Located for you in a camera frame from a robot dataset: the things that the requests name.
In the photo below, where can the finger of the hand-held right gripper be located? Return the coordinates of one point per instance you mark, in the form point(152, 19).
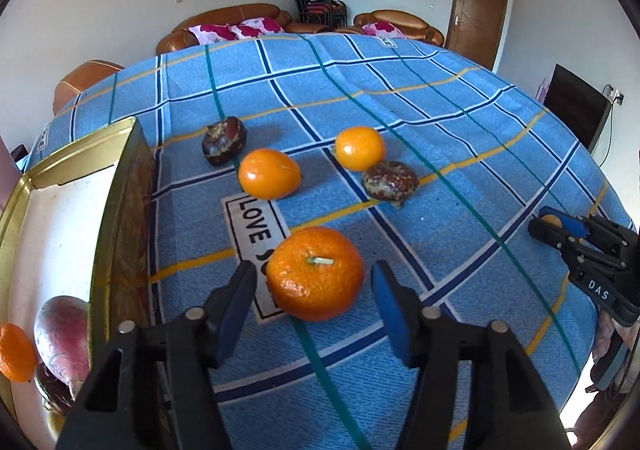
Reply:
point(575, 225)
point(555, 242)

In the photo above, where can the small mandarin orange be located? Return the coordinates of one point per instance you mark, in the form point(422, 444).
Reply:
point(269, 173)
point(360, 148)

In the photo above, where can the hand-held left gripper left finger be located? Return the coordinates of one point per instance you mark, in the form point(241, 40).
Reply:
point(235, 310)

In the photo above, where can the brown leather armchair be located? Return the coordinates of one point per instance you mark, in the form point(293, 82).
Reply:
point(415, 25)
point(85, 80)

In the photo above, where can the gold tin box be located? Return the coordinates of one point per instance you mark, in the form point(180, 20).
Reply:
point(125, 230)

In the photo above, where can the large mandarin orange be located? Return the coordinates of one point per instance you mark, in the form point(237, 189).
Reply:
point(15, 352)

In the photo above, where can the wall outlet with plug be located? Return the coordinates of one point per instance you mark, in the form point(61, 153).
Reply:
point(618, 95)

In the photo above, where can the stacked dark chairs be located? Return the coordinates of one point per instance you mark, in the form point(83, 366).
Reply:
point(322, 12)

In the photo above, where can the blue plaid blanket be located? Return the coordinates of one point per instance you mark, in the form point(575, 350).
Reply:
point(450, 130)

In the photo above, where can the small pink floral cushion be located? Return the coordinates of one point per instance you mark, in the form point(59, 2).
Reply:
point(382, 28)

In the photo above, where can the mandarin orange with stem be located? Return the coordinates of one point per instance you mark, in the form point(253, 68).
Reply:
point(315, 272)

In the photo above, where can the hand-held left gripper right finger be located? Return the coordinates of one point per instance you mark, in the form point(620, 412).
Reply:
point(395, 315)

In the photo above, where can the pink sweet potato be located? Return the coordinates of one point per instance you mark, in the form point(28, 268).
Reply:
point(62, 335)

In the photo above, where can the white paper liner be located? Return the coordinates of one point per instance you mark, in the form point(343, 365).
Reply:
point(60, 240)

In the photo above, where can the black television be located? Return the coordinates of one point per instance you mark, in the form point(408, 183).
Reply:
point(575, 105)

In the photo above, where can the brown wooden door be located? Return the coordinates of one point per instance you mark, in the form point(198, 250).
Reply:
point(477, 15)

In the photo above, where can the person's right hand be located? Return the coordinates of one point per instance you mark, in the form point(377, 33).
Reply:
point(602, 332)

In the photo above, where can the brown leather sofa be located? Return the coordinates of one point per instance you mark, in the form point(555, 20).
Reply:
point(240, 12)

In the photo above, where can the small tan longan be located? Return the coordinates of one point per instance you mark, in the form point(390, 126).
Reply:
point(551, 220)

